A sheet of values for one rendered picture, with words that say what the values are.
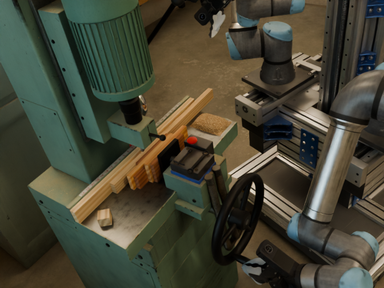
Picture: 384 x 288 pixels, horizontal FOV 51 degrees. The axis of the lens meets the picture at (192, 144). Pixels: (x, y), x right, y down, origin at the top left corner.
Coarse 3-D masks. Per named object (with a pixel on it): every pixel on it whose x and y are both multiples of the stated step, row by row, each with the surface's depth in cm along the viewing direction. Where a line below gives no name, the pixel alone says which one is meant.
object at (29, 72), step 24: (0, 0) 100; (24, 0) 99; (0, 24) 107; (24, 24) 101; (0, 48) 116; (24, 48) 108; (24, 72) 116; (48, 72) 111; (24, 96) 126; (48, 96) 117; (48, 120) 126; (72, 120) 123; (48, 144) 138; (72, 144) 127; (96, 144) 134; (120, 144) 145; (72, 168) 139; (96, 168) 138
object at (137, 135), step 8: (120, 112) 123; (112, 120) 121; (120, 120) 120; (144, 120) 119; (152, 120) 118; (112, 128) 122; (120, 128) 119; (128, 128) 117; (136, 128) 116; (144, 128) 116; (152, 128) 119; (112, 136) 125; (120, 136) 122; (128, 136) 120; (136, 136) 117; (144, 136) 117; (136, 144) 120; (144, 144) 118
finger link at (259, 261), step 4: (252, 260) 115; (256, 260) 114; (260, 260) 113; (244, 264) 116; (248, 264) 115; (252, 264) 114; (256, 264) 113; (260, 264) 111; (264, 264) 111; (264, 268) 111
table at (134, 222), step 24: (192, 120) 144; (216, 144) 132; (120, 192) 121; (144, 192) 120; (168, 192) 118; (96, 216) 115; (120, 216) 114; (144, 216) 113; (168, 216) 119; (192, 216) 118; (96, 240) 114; (120, 240) 107; (144, 240) 111
